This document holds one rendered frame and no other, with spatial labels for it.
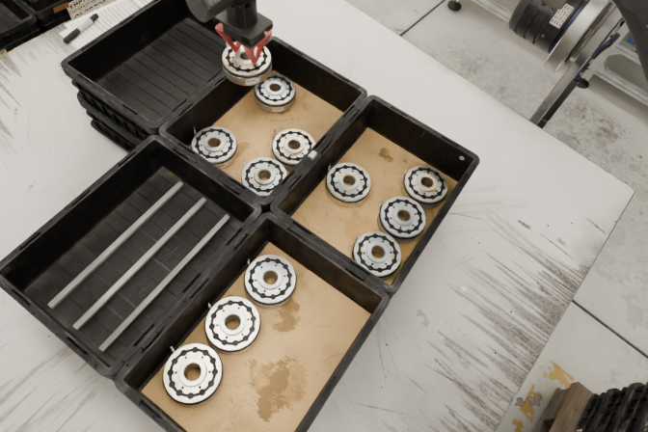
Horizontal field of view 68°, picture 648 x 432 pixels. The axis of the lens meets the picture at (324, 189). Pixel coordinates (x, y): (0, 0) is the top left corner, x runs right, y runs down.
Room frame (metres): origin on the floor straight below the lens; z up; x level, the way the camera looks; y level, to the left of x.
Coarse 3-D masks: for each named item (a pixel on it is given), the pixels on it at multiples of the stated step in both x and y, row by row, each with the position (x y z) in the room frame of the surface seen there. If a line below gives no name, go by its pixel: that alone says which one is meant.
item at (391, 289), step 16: (368, 96) 0.79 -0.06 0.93; (400, 112) 0.76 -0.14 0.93; (432, 128) 0.74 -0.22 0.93; (448, 144) 0.70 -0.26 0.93; (304, 176) 0.54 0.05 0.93; (464, 176) 0.62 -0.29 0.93; (288, 192) 0.49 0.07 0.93; (272, 208) 0.45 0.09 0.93; (448, 208) 0.53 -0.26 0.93; (288, 224) 0.42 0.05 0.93; (432, 224) 0.49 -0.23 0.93; (320, 240) 0.40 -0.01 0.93; (336, 256) 0.37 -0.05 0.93; (416, 256) 0.41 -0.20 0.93; (368, 272) 0.36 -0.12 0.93; (400, 272) 0.37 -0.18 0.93; (384, 288) 0.33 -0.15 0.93
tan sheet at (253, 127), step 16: (304, 96) 0.84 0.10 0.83; (240, 112) 0.75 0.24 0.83; (256, 112) 0.76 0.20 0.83; (288, 112) 0.78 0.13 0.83; (304, 112) 0.79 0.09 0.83; (320, 112) 0.80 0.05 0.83; (336, 112) 0.81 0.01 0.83; (240, 128) 0.70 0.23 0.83; (256, 128) 0.71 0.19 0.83; (272, 128) 0.72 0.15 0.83; (288, 128) 0.73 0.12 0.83; (304, 128) 0.74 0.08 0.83; (320, 128) 0.75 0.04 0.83; (240, 144) 0.65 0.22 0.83; (256, 144) 0.66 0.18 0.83; (240, 160) 0.61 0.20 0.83; (240, 176) 0.56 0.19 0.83
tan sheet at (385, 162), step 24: (360, 144) 0.73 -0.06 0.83; (384, 144) 0.74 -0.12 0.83; (384, 168) 0.67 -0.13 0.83; (408, 168) 0.68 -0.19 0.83; (312, 192) 0.56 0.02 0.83; (384, 192) 0.60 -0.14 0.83; (312, 216) 0.50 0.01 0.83; (336, 216) 0.51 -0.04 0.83; (360, 216) 0.53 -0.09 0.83; (432, 216) 0.56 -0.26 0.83; (336, 240) 0.46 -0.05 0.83
